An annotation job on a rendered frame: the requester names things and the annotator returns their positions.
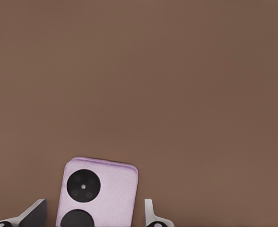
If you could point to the lilac phone with round camera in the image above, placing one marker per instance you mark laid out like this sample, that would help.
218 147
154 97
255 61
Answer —
115 189

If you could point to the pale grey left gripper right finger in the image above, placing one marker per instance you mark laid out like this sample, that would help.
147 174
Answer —
150 212

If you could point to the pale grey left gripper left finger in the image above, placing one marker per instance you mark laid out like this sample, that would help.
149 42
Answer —
32 214

